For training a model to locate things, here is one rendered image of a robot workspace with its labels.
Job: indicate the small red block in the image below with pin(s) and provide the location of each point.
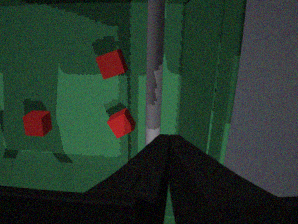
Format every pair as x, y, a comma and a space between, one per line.
121, 123
112, 64
37, 123

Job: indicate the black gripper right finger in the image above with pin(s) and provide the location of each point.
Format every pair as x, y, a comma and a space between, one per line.
204, 191

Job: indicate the green plastic tray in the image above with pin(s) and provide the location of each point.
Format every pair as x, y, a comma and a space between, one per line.
48, 51

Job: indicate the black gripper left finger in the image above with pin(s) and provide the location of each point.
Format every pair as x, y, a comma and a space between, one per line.
135, 194

